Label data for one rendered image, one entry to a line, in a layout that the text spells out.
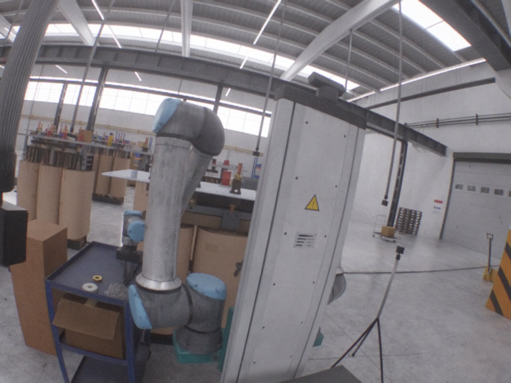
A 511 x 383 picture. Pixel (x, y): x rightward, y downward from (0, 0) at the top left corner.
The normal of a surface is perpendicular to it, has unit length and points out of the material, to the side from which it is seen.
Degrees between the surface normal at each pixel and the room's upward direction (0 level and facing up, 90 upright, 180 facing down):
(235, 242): 90
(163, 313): 85
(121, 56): 90
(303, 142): 90
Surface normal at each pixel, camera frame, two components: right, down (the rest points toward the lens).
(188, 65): 0.23, 0.11
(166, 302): 0.69, 0.09
